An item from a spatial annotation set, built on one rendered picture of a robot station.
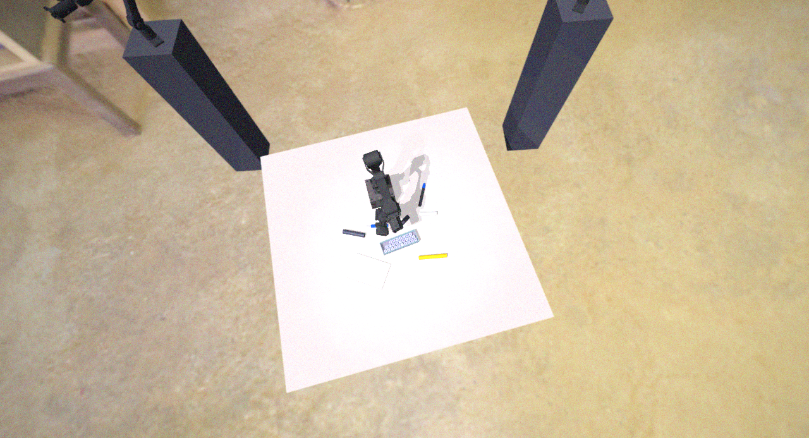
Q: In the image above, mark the white keyboard with teal frame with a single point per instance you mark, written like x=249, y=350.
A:
x=399, y=242

